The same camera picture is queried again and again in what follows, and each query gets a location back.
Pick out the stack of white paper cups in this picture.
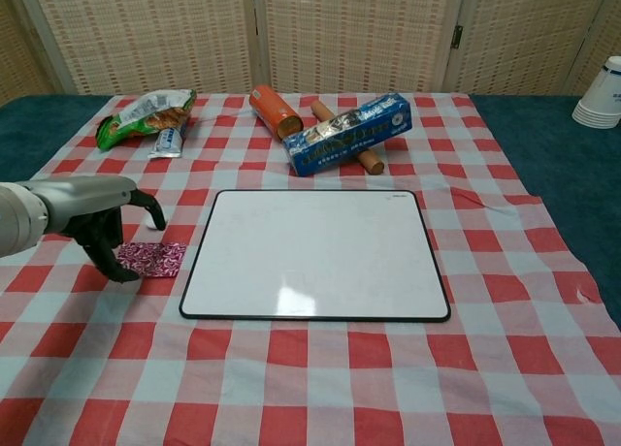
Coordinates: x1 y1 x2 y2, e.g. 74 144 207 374
571 55 621 130

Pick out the green snack bag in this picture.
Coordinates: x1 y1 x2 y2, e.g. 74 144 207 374
94 87 198 152

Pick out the woven folding screen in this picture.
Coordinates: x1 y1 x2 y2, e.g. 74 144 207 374
0 0 621 109

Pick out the white blue toothpaste tube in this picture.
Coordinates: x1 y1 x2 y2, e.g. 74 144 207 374
148 120 188 160

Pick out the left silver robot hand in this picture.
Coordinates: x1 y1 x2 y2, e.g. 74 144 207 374
21 175 166 284

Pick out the orange cylindrical can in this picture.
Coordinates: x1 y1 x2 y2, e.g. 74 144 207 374
249 83 305 142

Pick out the red patterned candy packet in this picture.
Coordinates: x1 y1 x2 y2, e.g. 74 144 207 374
117 240 189 279

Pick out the white board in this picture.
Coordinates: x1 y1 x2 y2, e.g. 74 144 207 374
179 189 452 323

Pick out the red white checkered tablecloth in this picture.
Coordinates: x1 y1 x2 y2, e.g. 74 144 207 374
0 92 621 446

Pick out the wooden rolling pin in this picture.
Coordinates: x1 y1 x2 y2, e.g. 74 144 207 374
310 100 385 175

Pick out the long blue box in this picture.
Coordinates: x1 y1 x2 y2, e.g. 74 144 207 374
281 92 413 178

